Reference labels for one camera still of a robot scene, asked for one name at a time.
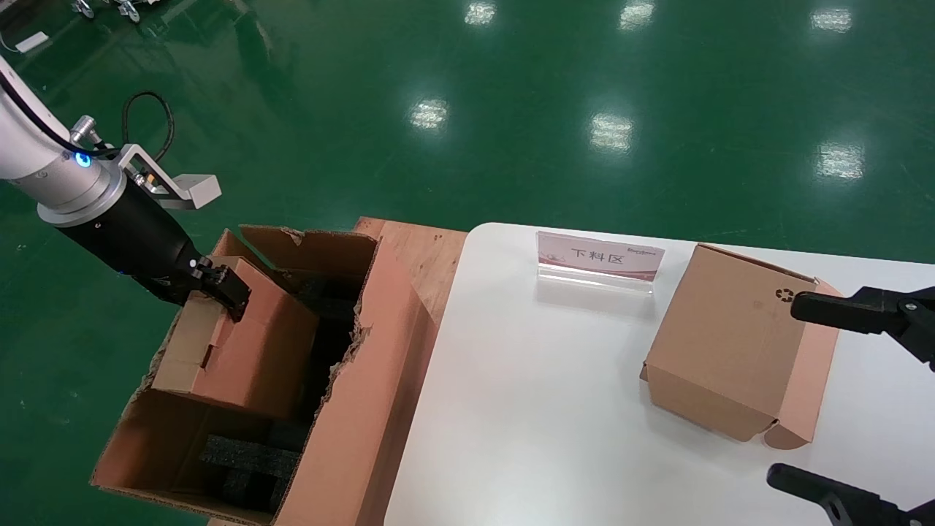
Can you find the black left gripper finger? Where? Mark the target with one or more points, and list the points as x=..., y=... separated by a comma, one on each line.
x=230, y=292

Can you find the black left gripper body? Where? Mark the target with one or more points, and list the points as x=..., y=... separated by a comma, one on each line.
x=131, y=241

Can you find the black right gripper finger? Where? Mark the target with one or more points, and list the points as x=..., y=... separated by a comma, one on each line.
x=840, y=313
x=847, y=504

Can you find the small plain cardboard box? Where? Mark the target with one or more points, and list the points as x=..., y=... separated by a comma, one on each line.
x=256, y=365

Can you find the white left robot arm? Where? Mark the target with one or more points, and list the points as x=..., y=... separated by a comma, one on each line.
x=29, y=146

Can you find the cardboard box with recycle mark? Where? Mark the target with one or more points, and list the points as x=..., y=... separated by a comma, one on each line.
x=730, y=336

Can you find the big open cardboard box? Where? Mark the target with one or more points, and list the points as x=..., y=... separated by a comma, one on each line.
x=168, y=453

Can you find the long black block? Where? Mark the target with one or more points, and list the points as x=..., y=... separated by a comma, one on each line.
x=329, y=372

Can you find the wooden board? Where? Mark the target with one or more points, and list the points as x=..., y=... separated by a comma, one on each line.
x=427, y=256

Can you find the small white flat object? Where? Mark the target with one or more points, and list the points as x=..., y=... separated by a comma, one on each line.
x=33, y=42

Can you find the grey caster wheel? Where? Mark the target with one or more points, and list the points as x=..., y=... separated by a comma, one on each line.
x=130, y=9
x=84, y=7

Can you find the acrylic sign with Chinese text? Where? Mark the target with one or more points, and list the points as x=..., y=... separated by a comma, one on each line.
x=599, y=256

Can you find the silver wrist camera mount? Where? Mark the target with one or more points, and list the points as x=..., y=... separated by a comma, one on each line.
x=197, y=190

